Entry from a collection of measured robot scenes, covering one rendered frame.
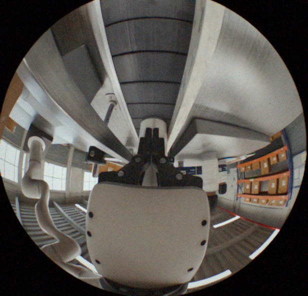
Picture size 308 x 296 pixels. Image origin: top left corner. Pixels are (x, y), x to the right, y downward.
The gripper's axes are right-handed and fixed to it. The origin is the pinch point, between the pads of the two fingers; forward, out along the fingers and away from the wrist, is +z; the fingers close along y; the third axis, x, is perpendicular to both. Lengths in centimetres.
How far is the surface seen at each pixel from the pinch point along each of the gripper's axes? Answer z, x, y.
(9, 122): 1, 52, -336
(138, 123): 7.7, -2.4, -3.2
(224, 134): 9.3, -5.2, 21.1
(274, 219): -207, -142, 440
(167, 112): 6.4, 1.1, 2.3
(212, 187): -0.8, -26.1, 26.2
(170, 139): 4.2, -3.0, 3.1
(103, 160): -0.6, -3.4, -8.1
